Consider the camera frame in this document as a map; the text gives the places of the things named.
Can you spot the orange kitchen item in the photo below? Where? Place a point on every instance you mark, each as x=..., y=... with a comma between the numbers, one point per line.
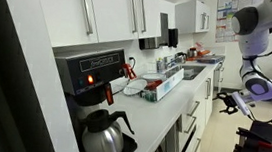
x=204, y=52

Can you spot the black kettle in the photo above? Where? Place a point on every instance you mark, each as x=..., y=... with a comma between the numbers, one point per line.
x=180, y=57

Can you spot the dark refrigerator side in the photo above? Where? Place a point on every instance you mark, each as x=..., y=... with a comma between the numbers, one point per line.
x=1, y=83

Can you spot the wide white wall cabinet door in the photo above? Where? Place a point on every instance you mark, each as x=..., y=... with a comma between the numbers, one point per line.
x=62, y=8

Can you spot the round white plate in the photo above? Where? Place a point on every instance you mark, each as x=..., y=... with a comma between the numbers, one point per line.
x=135, y=87
x=152, y=76

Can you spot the dish soap bottle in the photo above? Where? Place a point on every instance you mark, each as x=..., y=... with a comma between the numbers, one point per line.
x=160, y=65

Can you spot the steel kitchen sink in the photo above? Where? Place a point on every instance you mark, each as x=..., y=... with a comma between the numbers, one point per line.
x=192, y=71

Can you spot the black coffee maker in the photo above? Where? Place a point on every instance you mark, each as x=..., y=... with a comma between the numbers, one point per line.
x=89, y=70

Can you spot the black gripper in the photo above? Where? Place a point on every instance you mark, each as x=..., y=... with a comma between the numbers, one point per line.
x=232, y=102

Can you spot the small white wall cabinet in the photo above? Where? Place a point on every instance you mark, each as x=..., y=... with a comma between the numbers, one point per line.
x=193, y=18

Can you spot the colourful wall poster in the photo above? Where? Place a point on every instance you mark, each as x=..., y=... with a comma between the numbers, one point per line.
x=225, y=17

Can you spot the red coffee maker tap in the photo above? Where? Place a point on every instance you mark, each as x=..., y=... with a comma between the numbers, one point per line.
x=128, y=71

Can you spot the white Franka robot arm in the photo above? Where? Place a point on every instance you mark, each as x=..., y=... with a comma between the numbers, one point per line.
x=260, y=37

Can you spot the white base cabinet door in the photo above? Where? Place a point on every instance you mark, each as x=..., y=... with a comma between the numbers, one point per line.
x=207, y=106

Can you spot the red item in rack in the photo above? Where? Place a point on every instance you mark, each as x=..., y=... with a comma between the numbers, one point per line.
x=154, y=84

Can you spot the wall outlet with plug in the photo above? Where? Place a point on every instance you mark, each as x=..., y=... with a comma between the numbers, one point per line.
x=131, y=60

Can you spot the blue flat tray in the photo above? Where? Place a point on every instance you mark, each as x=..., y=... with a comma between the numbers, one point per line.
x=211, y=59

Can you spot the narrow white wall cabinet door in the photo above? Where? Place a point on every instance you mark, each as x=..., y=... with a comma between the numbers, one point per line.
x=149, y=10

